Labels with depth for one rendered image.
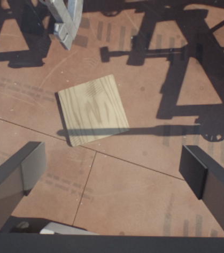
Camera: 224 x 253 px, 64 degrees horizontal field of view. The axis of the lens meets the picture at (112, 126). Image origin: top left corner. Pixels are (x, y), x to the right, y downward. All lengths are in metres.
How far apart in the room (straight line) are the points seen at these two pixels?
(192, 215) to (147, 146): 0.37
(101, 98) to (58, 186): 0.50
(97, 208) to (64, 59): 0.80
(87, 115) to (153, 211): 0.56
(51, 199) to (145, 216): 0.47
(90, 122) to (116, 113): 0.14
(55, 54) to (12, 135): 0.50
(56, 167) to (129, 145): 0.39
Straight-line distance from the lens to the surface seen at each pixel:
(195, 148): 0.17
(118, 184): 0.93
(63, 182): 0.98
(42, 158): 0.17
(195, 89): 1.01
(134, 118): 0.92
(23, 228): 0.99
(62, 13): 0.84
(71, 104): 0.97
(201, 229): 1.03
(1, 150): 1.14
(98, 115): 0.92
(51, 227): 0.94
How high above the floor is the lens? 0.91
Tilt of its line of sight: 81 degrees down
